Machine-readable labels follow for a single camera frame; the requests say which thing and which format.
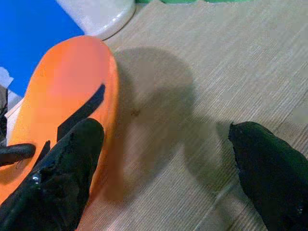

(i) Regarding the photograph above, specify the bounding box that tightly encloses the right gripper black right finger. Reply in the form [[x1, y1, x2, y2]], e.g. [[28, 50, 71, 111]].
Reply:
[[228, 121, 308, 231]]

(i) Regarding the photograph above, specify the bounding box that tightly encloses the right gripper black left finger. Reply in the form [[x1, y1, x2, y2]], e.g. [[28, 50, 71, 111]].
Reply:
[[0, 117, 105, 231]]

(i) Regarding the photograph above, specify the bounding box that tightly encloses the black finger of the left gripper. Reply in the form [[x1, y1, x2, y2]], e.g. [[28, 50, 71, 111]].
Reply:
[[0, 143, 37, 167]]

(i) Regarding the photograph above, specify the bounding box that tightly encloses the blue mat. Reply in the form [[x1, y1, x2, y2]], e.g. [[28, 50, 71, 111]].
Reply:
[[0, 0, 85, 97]]

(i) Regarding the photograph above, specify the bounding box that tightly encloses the white ceramic bowl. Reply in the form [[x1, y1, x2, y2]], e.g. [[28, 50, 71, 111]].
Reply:
[[55, 0, 137, 41]]

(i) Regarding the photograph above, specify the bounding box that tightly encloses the orange round plate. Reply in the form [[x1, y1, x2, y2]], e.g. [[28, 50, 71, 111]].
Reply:
[[0, 35, 121, 231]]

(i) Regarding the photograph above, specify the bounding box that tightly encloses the green mat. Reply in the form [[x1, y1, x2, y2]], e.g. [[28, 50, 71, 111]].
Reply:
[[159, 0, 256, 4]]

